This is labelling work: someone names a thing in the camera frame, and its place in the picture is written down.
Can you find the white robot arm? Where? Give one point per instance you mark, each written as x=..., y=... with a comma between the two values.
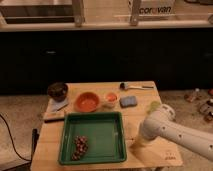
x=161, y=123

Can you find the white cardboard box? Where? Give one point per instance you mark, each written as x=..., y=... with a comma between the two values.
x=156, y=7

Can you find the yellow banana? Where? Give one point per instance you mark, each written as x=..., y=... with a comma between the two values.
x=139, y=143

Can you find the light green cup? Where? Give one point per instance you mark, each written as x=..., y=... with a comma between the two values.
x=154, y=105

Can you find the blue sponge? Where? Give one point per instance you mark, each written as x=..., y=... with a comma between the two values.
x=128, y=101

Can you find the grey blue cloth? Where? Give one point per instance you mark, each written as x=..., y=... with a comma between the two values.
x=55, y=106

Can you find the wooden block brush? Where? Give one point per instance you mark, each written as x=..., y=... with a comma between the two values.
x=55, y=116

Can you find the dark brown bowl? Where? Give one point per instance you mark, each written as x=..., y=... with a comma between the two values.
x=57, y=91

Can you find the black bristle brush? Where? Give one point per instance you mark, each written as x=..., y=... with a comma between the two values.
x=126, y=86

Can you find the red bowl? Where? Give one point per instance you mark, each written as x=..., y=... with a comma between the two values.
x=87, y=102

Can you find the green plastic tray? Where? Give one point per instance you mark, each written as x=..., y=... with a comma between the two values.
x=105, y=138

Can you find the small orange cup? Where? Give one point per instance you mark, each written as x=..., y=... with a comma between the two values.
x=110, y=100

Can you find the bunch of red grapes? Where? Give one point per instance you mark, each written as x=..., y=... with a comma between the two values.
x=81, y=144

